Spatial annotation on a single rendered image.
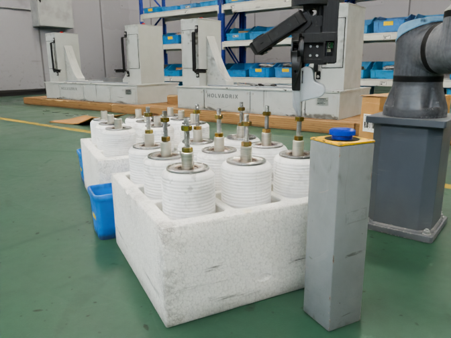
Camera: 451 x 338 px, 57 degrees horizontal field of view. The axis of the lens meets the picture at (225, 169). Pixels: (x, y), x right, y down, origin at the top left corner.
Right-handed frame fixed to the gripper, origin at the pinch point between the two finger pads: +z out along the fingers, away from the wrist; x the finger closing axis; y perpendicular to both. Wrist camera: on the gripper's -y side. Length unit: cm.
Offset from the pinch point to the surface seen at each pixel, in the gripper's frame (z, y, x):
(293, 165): 10.3, 0.5, -4.8
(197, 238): 19.3, -12.8, -22.7
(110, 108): 31, -207, 271
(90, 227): 34, -56, 9
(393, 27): -50, 60, 458
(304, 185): 14.3, 2.6, -4.4
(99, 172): 20, -54, 14
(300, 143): 6.8, 1.2, -1.0
